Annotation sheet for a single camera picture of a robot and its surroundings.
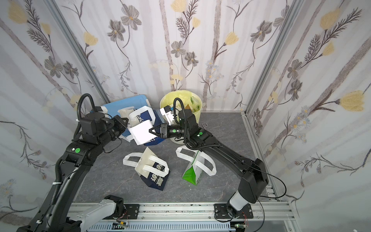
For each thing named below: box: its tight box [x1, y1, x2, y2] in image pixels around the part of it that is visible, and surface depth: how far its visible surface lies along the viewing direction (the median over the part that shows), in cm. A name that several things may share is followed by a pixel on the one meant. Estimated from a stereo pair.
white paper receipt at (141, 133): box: [128, 119, 158, 146], surface depth 65 cm
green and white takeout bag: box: [175, 145, 217, 186], surface depth 72 cm
